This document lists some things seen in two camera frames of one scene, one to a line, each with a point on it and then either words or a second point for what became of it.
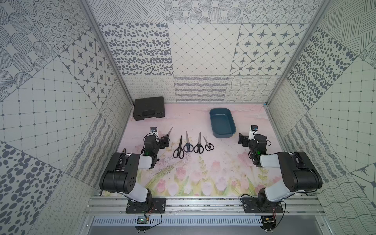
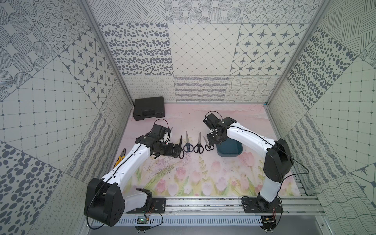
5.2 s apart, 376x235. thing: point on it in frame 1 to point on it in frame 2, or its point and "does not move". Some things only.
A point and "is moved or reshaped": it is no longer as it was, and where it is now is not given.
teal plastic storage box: x=223 y=123 is moved or reshaped
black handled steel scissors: x=199 y=147 does not move
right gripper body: x=246 y=141 to x=213 y=139
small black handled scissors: x=208 y=146 does not move
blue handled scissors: x=188 y=147 does not move
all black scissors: x=179 y=152 does not move
